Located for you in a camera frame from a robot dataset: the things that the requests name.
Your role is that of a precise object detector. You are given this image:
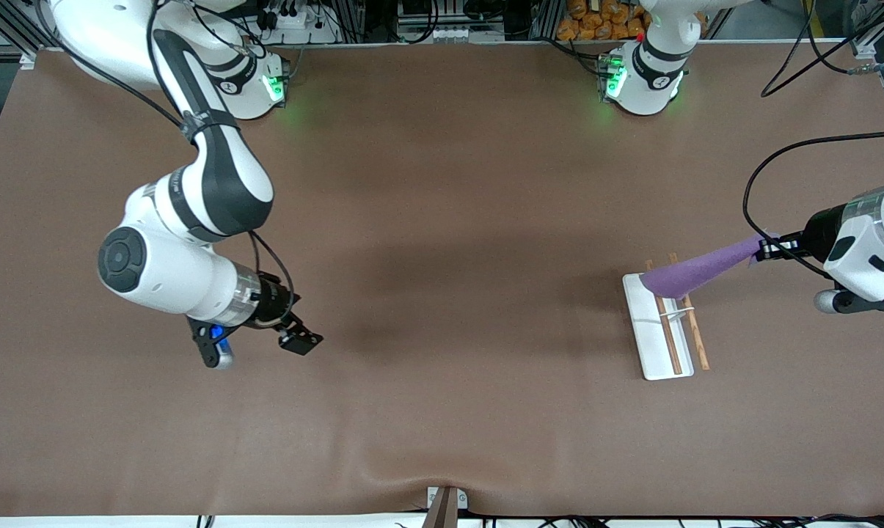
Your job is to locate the white power strip with plugs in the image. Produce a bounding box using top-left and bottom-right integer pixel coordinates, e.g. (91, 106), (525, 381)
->
(260, 4), (337, 33)

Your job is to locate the white bracket with brown strap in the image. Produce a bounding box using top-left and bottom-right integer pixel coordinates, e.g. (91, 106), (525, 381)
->
(422, 485), (470, 528)

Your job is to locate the brown table mat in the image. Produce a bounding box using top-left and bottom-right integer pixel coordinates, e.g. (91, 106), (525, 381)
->
(0, 40), (884, 518)

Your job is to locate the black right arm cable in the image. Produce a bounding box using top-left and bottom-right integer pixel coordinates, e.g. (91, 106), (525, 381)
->
(246, 230), (296, 331)

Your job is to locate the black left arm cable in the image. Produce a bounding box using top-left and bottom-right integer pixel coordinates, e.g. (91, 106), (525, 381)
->
(742, 131), (884, 281)

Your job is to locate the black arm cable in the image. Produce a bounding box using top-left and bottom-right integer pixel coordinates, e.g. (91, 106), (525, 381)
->
(246, 230), (296, 331)
(742, 131), (884, 281)

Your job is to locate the white rack with wooden rods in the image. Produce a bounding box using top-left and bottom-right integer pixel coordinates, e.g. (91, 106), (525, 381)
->
(622, 253), (711, 381)

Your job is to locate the bag of orange items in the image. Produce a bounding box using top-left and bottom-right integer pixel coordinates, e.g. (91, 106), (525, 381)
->
(557, 0), (710, 42)

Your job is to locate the small white power strip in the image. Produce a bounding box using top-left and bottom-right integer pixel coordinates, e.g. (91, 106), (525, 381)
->
(428, 26), (481, 44)

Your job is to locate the purple towel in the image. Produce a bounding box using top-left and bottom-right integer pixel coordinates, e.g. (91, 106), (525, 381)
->
(640, 233), (781, 300)

